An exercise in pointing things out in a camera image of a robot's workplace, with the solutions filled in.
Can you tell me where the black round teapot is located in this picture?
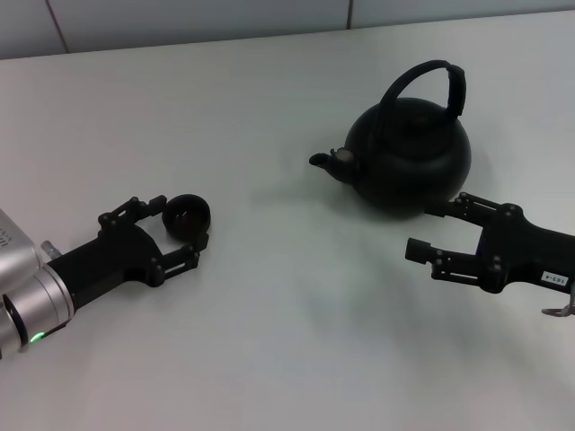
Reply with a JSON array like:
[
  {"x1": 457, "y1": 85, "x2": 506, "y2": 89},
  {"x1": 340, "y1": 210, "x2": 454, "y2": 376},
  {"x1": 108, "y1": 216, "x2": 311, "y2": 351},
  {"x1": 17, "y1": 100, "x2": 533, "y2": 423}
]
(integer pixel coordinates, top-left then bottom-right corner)
[{"x1": 308, "y1": 59, "x2": 473, "y2": 220}]

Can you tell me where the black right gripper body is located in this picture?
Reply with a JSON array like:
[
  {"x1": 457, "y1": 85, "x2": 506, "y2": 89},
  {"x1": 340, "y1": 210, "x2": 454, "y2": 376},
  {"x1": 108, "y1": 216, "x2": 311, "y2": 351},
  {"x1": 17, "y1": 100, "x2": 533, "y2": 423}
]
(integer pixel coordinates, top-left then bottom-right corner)
[{"x1": 474, "y1": 203, "x2": 575, "y2": 295}]

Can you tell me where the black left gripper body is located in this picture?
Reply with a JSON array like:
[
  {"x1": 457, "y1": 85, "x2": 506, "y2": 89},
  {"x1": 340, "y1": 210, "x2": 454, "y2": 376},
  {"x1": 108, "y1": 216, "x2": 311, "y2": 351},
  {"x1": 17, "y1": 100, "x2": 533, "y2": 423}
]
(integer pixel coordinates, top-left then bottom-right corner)
[{"x1": 46, "y1": 218, "x2": 165, "y2": 312}]

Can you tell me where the small black teacup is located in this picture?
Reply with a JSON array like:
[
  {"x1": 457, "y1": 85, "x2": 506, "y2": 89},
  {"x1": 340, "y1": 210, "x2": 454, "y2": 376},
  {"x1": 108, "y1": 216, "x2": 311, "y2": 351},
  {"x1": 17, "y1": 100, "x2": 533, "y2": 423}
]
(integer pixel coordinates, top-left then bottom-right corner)
[{"x1": 161, "y1": 193, "x2": 212, "y2": 241}]

